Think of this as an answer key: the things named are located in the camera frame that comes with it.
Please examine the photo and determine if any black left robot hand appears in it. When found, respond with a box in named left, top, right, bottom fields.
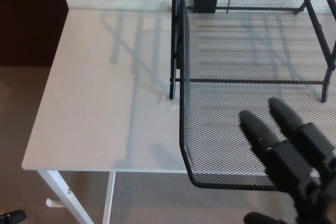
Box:
left=0, top=209, right=27, bottom=224

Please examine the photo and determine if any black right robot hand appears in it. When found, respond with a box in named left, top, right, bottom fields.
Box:
left=238, top=97, right=336, bottom=224

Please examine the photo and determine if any black mesh file tray layer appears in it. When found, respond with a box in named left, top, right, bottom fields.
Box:
left=178, top=0, right=336, bottom=192

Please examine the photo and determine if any clear tape blob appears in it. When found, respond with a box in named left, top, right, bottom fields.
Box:
left=156, top=94, right=180, bottom=111

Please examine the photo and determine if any dark brown cabinet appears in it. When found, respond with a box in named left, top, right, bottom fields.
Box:
left=0, top=0, right=70, bottom=67

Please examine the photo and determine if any white metal table leg frame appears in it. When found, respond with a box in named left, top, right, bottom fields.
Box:
left=36, top=170, right=117, bottom=224

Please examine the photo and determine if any black metal file rack frame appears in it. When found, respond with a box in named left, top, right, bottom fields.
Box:
left=170, top=0, right=336, bottom=103

